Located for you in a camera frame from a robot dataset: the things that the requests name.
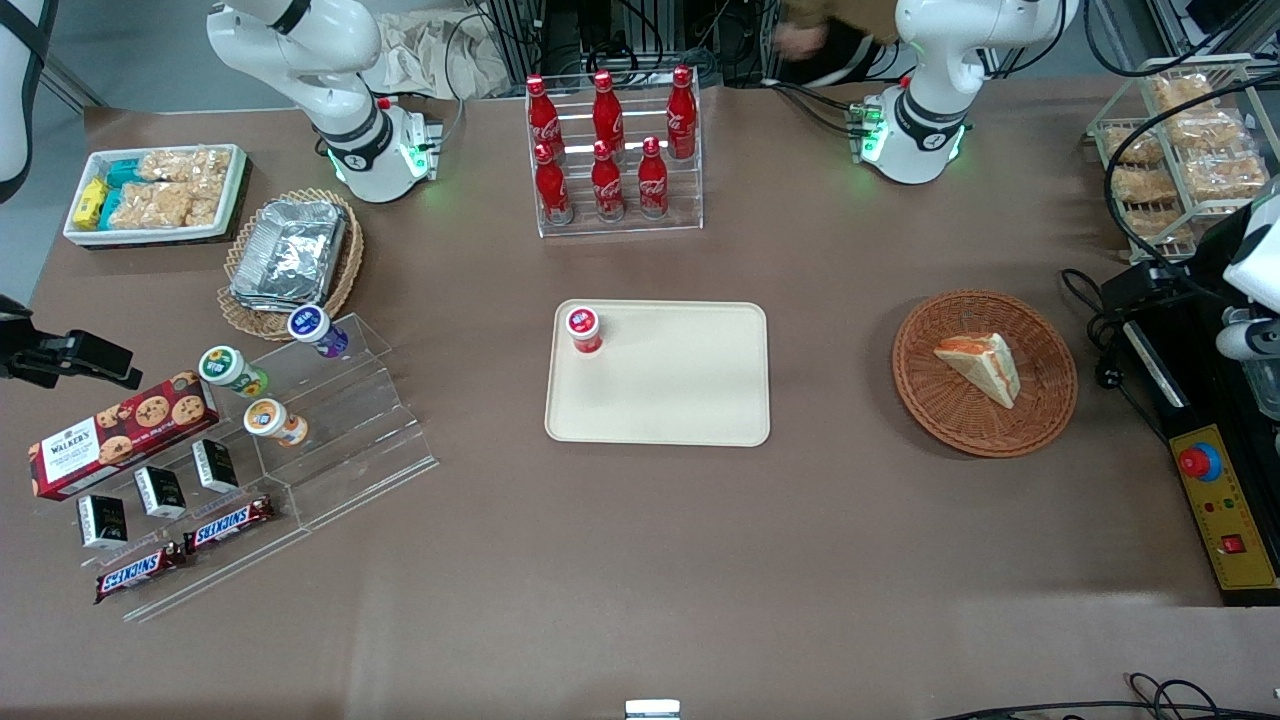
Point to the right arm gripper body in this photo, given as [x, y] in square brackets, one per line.
[22, 352]

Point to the triangular packed sandwich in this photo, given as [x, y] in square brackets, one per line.
[985, 365]

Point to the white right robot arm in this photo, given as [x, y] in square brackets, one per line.
[340, 60]

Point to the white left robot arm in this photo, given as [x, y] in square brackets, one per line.
[935, 60]

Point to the round brown wicker basket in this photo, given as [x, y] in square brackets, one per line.
[945, 410]

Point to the light wicker basket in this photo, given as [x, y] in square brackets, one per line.
[345, 270]

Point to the beige plastic tray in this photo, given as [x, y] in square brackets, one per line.
[670, 390]

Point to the bystander hand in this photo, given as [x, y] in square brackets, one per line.
[800, 40]

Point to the bagged fried snack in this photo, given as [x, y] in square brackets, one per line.
[1180, 92]
[1205, 130]
[1160, 225]
[1222, 177]
[1143, 186]
[1132, 146]

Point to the red Walkers cookie box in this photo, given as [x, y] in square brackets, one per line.
[120, 430]

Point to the black appliance base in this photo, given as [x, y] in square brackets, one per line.
[1195, 390]

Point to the green yogurt drink bottle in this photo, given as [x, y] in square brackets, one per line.
[225, 366]

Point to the white rectangular bin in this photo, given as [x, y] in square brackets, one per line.
[150, 235]

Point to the small black carton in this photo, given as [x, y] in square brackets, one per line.
[102, 521]
[215, 465]
[160, 491]

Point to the clear glass container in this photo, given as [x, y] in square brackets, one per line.
[1265, 390]

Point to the teal snack packet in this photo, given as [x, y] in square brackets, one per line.
[110, 207]
[124, 172]

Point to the yellow snack packet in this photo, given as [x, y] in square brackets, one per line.
[90, 200]

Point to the clear bag of crackers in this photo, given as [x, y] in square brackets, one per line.
[150, 205]
[188, 168]

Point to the orange yogurt drink bottle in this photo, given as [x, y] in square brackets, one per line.
[268, 418]

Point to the Snickers chocolate bar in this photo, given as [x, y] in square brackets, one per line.
[140, 572]
[228, 522]

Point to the purple yogurt drink bottle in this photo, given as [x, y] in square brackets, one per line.
[312, 326]

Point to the stack of foil trays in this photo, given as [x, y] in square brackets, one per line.
[290, 255]

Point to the yellow emergency stop control box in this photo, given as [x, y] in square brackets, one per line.
[1225, 510]

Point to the clear acrylic stepped stand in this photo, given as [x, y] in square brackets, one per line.
[350, 440]

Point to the crumpled beige paper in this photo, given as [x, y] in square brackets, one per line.
[430, 55]

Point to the clear acrylic bottle rack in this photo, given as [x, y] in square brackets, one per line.
[690, 200]

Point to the red cola bottle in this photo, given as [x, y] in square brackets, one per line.
[551, 188]
[543, 118]
[607, 185]
[652, 182]
[606, 112]
[681, 112]

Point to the red-lidded yogurt cup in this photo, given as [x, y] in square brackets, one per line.
[583, 328]

